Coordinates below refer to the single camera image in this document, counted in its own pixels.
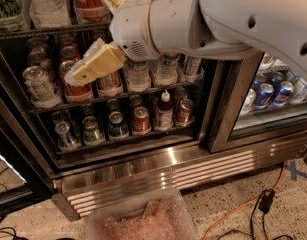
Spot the red Coca-Cola can top shelf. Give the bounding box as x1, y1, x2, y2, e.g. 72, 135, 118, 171
74, 0, 110, 23

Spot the silver slim can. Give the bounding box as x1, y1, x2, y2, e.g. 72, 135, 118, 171
183, 56, 202, 81

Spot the water bottle middle left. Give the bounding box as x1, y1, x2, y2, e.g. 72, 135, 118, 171
127, 61, 151, 92

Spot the blue silver can bottom left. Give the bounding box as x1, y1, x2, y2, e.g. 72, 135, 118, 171
55, 121, 81, 151

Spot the water bottle middle right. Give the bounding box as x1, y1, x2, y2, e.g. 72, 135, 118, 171
155, 53, 179, 86

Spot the white cap juice bottle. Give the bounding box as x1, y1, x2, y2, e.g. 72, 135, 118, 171
155, 91, 173, 130

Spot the green LaCroix can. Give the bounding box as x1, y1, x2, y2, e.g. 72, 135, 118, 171
0, 0, 27, 32

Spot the orange extension cable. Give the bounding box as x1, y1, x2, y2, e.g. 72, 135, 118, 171
202, 162, 286, 240

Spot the green can bottom shelf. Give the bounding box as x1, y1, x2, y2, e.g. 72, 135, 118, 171
82, 116, 105, 146

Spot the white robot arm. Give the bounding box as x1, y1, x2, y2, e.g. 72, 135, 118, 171
65, 0, 307, 86

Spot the stainless steel fridge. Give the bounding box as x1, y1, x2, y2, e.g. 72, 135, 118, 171
0, 0, 307, 220

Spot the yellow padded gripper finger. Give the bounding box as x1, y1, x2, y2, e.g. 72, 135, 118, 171
100, 0, 133, 15
64, 38, 126, 86

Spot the clear plastic bin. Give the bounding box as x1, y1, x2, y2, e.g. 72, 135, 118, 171
85, 188, 197, 240

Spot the steel fridge sliding door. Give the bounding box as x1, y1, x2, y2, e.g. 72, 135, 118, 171
207, 51, 263, 153

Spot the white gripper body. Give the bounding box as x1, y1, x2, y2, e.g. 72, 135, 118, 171
109, 0, 160, 61

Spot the blue can bottom shelf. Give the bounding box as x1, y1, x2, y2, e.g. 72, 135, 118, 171
108, 111, 129, 140

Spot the copper can bottom shelf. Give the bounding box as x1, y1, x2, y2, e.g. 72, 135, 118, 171
176, 99, 194, 126

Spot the blue Pepsi can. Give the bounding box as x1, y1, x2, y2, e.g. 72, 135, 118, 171
253, 83, 274, 109

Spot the black power adapter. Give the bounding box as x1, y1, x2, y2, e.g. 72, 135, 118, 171
259, 189, 275, 214

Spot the bronze can middle shelf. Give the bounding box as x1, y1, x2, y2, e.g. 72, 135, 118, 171
97, 71, 123, 97

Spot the red Coca-Cola can front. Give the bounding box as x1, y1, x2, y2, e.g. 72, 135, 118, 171
59, 60, 93, 103

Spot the red can bottom shelf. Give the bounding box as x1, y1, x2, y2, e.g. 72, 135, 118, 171
132, 107, 151, 135

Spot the silver can front left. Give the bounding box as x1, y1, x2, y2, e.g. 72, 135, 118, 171
22, 66, 62, 109

